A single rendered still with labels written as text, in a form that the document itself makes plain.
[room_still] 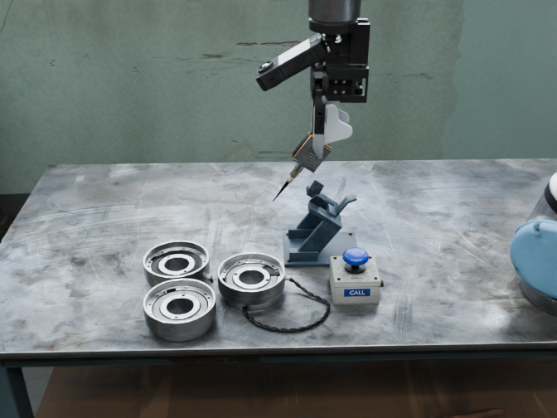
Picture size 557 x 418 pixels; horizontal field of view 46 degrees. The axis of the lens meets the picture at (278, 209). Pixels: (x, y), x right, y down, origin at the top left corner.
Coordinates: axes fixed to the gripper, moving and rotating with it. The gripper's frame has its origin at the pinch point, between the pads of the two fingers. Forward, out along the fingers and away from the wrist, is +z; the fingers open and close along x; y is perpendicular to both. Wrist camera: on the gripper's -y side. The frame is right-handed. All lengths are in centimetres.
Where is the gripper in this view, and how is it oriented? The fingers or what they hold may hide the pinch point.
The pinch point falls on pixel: (315, 146)
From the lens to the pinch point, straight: 104.9
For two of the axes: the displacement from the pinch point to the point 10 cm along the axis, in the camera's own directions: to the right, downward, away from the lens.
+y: 10.0, 0.0, 0.1
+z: 0.0, 8.7, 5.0
